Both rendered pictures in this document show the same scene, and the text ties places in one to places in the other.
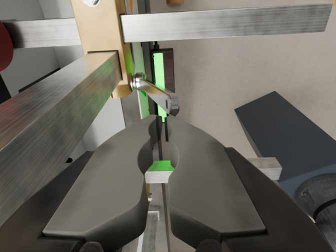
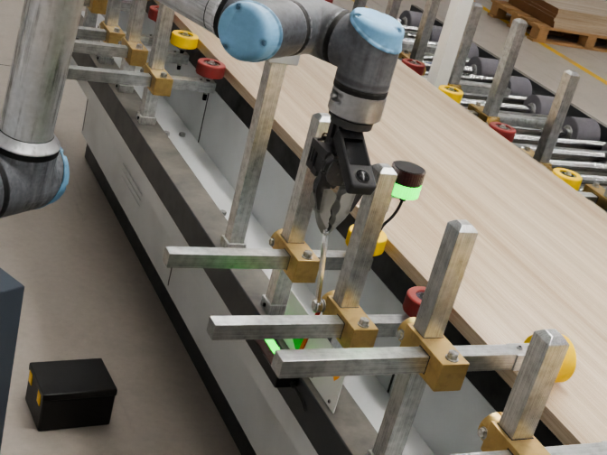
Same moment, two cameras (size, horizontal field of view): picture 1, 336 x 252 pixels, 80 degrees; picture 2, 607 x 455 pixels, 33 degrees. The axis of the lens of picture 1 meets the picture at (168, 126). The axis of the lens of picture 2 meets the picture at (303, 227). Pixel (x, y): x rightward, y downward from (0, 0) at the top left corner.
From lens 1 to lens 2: 1.67 m
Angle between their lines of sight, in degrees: 40
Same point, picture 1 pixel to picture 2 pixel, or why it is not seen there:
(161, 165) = (274, 263)
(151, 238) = (242, 210)
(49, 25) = (385, 320)
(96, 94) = (350, 256)
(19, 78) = not seen: hidden behind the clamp
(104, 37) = (350, 311)
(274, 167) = (176, 255)
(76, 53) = (372, 403)
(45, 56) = not seen: hidden behind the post
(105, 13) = (352, 320)
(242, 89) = not seen: outside the picture
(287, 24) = (238, 319)
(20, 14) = (427, 397)
